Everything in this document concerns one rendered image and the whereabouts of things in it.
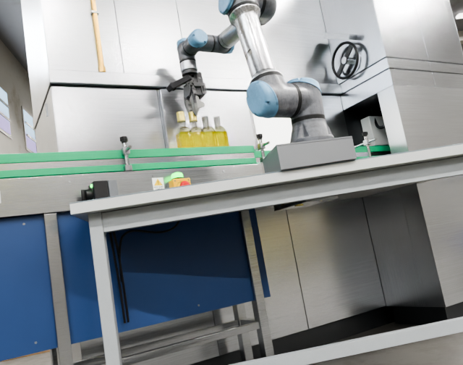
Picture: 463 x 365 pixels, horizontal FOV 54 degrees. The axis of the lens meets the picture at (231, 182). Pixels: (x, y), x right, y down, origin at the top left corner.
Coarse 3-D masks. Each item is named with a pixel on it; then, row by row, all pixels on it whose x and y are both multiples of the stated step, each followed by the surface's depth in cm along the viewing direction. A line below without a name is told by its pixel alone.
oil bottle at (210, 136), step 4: (204, 128) 200; (208, 128) 200; (212, 128) 201; (204, 132) 199; (208, 132) 199; (212, 132) 200; (204, 136) 199; (208, 136) 199; (212, 136) 200; (208, 140) 198; (212, 140) 199; (216, 140) 200; (208, 144) 198; (212, 144) 199; (216, 144) 200
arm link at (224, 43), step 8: (272, 0) 165; (272, 8) 166; (264, 16) 167; (272, 16) 171; (264, 24) 177; (224, 32) 193; (232, 32) 188; (216, 40) 199; (224, 40) 195; (232, 40) 192; (216, 48) 200; (224, 48) 199; (232, 48) 204
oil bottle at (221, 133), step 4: (216, 128) 202; (220, 128) 203; (224, 128) 204; (216, 132) 202; (220, 132) 202; (224, 132) 203; (216, 136) 202; (220, 136) 202; (224, 136) 203; (220, 140) 201; (224, 140) 202; (228, 140) 203; (220, 144) 201; (224, 144) 202; (228, 144) 203
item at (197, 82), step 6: (186, 72) 202; (192, 72) 203; (198, 72) 205; (192, 78) 203; (198, 78) 205; (186, 84) 201; (192, 84) 202; (198, 84) 202; (204, 84) 203; (186, 90) 202; (198, 90) 203; (204, 90) 204; (186, 96) 203; (198, 96) 206
